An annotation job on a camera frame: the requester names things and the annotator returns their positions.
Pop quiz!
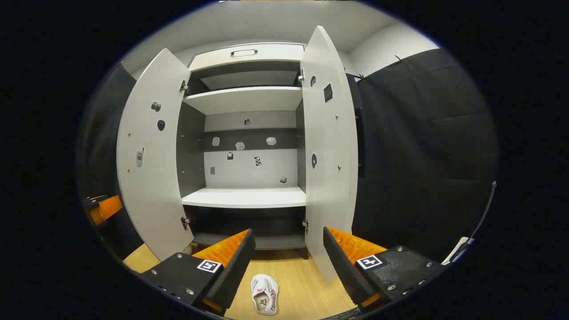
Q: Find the grey cabinet door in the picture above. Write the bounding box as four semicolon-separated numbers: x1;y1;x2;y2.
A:
300;25;359;283
116;48;195;262

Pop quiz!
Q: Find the white canvas shoe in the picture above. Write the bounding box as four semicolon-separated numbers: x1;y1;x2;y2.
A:
250;274;279;316

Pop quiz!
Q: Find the white cabinet shelf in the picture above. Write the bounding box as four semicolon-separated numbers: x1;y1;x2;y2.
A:
181;187;307;209
183;87;304;116

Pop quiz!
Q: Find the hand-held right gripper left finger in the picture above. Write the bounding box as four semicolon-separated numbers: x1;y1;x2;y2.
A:
136;228;256;317

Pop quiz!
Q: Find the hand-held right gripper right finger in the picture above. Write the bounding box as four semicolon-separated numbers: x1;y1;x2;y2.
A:
322;226;449;314

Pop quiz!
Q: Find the white cabinet drawer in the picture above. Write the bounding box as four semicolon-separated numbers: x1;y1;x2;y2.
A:
189;43;305;72

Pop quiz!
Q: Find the grey shoe cabinet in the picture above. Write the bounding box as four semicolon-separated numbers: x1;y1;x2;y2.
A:
176;42;312;260

